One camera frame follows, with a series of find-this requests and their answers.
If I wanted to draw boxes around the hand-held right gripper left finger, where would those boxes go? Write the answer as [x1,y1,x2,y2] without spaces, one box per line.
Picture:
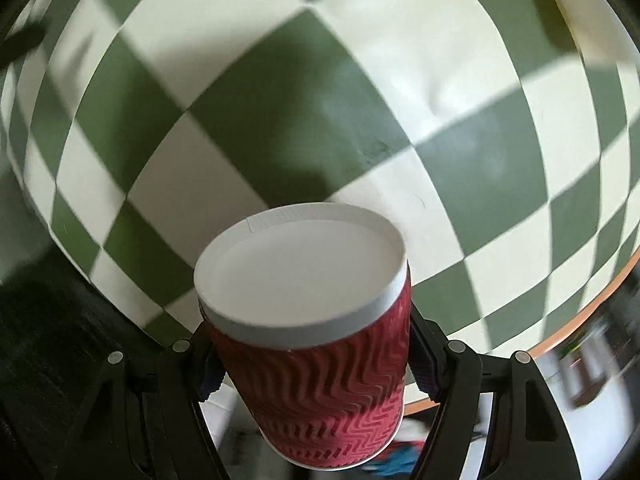
[65,310,231,480]

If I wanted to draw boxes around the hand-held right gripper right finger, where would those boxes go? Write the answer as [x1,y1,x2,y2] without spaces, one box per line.
[407,305,583,480]

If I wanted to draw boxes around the red ribbed paper cup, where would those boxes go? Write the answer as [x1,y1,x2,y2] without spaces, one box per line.
[194,202,412,471]

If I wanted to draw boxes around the green white checkered tablecloth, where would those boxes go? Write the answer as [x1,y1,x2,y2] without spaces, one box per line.
[0,0,640,413]

